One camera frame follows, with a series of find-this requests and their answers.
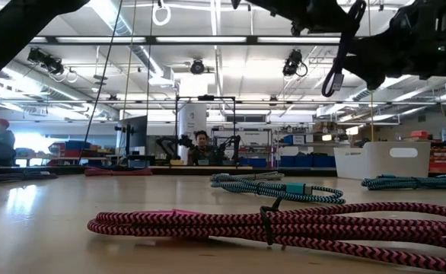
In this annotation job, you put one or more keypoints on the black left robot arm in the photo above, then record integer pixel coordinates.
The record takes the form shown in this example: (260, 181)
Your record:
(10, 38)

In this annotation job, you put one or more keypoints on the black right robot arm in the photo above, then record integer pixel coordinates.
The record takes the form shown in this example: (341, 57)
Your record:
(443, 30)

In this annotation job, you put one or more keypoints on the white plastic bin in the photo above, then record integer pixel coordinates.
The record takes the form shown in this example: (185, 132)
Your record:
(375, 163)

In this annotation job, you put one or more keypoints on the blue shelf bins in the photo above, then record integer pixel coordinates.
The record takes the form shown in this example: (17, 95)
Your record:
(306, 160)

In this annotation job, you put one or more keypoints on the white round column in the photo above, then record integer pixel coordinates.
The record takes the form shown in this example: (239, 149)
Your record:
(192, 118)

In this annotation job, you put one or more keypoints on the black monitor with pole stand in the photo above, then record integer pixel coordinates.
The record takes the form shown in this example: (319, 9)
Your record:
(135, 133)

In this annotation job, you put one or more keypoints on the red and blue storage bins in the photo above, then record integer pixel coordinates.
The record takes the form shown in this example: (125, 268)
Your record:
(74, 146)

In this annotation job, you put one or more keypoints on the black ceiling-hung camera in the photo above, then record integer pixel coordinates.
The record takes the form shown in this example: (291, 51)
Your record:
(46, 61)
(293, 62)
(197, 67)

